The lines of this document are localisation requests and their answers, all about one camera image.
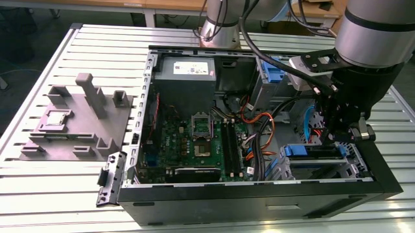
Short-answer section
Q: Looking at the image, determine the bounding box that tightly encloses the coloured power wire with connectors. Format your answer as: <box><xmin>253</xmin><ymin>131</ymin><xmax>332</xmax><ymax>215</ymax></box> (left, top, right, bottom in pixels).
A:
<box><xmin>309</xmin><ymin>127</ymin><xmax>325</xmax><ymax>143</ymax></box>

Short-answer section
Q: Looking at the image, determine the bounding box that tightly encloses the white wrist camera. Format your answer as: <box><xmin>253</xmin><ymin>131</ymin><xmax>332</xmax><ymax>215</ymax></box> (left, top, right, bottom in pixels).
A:
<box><xmin>287</xmin><ymin>56</ymin><xmax>335</xmax><ymax>91</ymax></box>

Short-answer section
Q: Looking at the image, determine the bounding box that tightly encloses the silver drive cage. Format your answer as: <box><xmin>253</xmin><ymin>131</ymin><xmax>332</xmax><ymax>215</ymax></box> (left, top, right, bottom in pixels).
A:
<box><xmin>250</xmin><ymin>57</ymin><xmax>324</xmax><ymax>112</ymax></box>

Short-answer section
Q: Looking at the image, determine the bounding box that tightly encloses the long wooden desk white frame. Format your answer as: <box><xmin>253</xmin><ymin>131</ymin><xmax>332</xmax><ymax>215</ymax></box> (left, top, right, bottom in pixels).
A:
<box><xmin>141</xmin><ymin>0</ymin><xmax>343</xmax><ymax>37</ymax></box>

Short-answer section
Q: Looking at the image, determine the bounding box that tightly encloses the black cable bundle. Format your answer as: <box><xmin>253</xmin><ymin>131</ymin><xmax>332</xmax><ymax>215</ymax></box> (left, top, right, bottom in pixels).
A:
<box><xmin>252</xmin><ymin>93</ymin><xmax>320</xmax><ymax>182</ymax></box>

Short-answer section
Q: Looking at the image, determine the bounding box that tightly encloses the CPU socket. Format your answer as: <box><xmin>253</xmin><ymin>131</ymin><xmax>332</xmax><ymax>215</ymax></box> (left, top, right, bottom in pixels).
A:
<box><xmin>192</xmin><ymin>141</ymin><xmax>213</xmax><ymax>159</ymax></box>

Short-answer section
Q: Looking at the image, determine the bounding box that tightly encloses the thick black camera cable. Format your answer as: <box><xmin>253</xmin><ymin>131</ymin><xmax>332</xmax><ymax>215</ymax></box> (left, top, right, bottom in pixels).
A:
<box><xmin>237</xmin><ymin>0</ymin><xmax>312</xmax><ymax>82</ymax></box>

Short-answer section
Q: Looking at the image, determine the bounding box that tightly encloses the silver metal disk bay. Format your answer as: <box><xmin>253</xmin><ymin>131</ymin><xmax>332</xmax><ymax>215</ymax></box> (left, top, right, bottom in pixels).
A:
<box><xmin>273</xmin><ymin>143</ymin><xmax>369</xmax><ymax>182</ymax></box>

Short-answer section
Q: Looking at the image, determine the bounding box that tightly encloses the grey power supply unit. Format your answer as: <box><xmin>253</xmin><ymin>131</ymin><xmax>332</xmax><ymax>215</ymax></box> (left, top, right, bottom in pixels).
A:
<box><xmin>152</xmin><ymin>56</ymin><xmax>217</xmax><ymax>117</ymax></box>

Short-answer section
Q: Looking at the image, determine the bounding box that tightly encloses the blue plastic bay latch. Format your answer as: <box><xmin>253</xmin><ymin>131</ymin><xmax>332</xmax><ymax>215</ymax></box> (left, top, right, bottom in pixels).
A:
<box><xmin>258</xmin><ymin>57</ymin><xmax>287</xmax><ymax>84</ymax></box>

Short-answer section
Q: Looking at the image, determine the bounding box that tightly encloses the black graphics card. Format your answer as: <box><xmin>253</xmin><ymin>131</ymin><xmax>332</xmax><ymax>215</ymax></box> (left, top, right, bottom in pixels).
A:
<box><xmin>164</xmin><ymin>166</ymin><xmax>221</xmax><ymax>184</ymax></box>

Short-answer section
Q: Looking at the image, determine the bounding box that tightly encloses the silver CPU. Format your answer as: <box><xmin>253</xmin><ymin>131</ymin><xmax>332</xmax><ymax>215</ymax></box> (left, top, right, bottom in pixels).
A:
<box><xmin>45</xmin><ymin>114</ymin><xmax>65</xmax><ymax>127</ymax></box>

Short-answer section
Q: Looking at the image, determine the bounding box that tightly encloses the green RAM stick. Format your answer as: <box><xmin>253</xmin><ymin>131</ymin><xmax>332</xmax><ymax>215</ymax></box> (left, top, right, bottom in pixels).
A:
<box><xmin>45</xmin><ymin>135</ymin><xmax>80</xmax><ymax>141</ymax></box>

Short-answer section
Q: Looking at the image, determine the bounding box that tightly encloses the green motherboard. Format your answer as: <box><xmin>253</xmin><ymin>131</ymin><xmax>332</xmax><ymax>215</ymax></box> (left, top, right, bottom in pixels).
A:
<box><xmin>137</xmin><ymin>114</ymin><xmax>256</xmax><ymax>183</ymax></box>

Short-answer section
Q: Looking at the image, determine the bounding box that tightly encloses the orange wire bundle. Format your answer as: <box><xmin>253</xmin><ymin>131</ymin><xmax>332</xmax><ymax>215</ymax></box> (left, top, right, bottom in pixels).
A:
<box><xmin>241</xmin><ymin>113</ymin><xmax>276</xmax><ymax>161</ymax></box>

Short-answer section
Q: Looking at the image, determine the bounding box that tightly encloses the black PC case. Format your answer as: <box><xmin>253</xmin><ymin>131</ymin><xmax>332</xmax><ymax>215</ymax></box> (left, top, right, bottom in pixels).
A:
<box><xmin>117</xmin><ymin>44</ymin><xmax>404</xmax><ymax>227</ymax></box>

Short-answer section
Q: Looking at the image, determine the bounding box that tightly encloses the locking lever wire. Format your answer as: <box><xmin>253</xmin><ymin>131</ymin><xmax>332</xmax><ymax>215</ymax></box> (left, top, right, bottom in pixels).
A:
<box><xmin>209</xmin><ymin>114</ymin><xmax>217</xmax><ymax>144</ymax></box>

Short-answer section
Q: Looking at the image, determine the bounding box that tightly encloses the grey hinged metal bracket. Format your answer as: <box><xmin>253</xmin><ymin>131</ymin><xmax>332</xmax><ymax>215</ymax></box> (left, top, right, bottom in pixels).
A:
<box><xmin>96</xmin><ymin>150</ymin><xmax>128</xmax><ymax>207</ymax></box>

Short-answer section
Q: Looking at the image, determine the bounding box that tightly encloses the thin red wire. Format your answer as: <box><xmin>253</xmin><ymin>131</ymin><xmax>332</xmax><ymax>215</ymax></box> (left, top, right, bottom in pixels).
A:
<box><xmin>146</xmin><ymin>92</ymin><xmax>161</xmax><ymax>144</ymax></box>

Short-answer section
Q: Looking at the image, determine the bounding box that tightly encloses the grey parts rack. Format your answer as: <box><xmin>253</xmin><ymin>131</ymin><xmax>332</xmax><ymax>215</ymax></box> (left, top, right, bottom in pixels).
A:
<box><xmin>17</xmin><ymin>72</ymin><xmax>136</xmax><ymax>163</ymax></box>

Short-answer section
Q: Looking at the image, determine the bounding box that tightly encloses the short wooden desk white frame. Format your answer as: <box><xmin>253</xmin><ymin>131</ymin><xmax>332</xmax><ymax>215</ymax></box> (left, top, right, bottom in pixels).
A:
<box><xmin>30</xmin><ymin>0</ymin><xmax>146</xmax><ymax>27</ymax></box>

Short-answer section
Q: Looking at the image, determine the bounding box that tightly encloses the metal socket cover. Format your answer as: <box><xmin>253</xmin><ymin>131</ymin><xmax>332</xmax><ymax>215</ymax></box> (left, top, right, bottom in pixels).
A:
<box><xmin>190</xmin><ymin>112</ymin><xmax>214</xmax><ymax>142</ymax></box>

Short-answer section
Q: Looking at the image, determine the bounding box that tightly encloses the hard disk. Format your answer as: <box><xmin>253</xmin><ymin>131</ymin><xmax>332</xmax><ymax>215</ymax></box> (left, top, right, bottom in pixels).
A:
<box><xmin>268</xmin><ymin>143</ymin><xmax>347</xmax><ymax>180</ymax></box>

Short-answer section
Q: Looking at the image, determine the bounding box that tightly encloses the blue flat data wire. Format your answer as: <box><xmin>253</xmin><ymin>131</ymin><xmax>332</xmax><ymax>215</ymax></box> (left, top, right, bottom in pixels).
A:
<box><xmin>304</xmin><ymin>106</ymin><xmax>320</xmax><ymax>144</ymax></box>

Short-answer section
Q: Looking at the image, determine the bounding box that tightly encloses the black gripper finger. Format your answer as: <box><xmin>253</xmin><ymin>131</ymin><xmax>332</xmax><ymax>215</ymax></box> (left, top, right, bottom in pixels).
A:
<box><xmin>316</xmin><ymin>91</ymin><xmax>340</xmax><ymax>147</ymax></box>
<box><xmin>336</xmin><ymin>120</ymin><xmax>376</xmax><ymax>144</ymax></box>

